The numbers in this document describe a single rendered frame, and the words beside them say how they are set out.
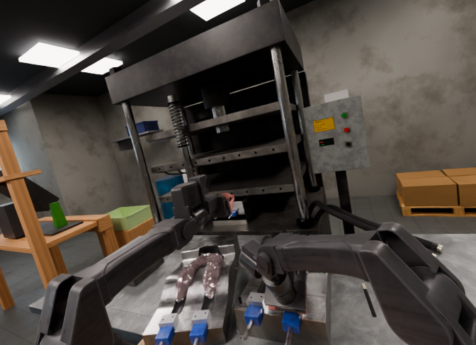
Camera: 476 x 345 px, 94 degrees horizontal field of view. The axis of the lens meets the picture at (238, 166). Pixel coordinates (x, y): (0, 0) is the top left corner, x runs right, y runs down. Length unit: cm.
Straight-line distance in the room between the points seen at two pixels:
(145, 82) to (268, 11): 88
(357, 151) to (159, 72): 130
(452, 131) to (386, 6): 190
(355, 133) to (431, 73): 280
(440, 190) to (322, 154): 218
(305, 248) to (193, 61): 127
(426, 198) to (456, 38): 205
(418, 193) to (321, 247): 301
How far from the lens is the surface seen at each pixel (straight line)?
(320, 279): 86
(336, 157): 140
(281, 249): 46
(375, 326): 85
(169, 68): 158
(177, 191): 57
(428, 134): 410
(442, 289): 39
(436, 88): 410
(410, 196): 339
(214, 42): 143
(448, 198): 345
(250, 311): 75
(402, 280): 34
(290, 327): 71
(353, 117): 138
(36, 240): 255
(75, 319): 42
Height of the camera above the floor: 140
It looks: 8 degrees down
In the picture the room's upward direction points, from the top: 12 degrees counter-clockwise
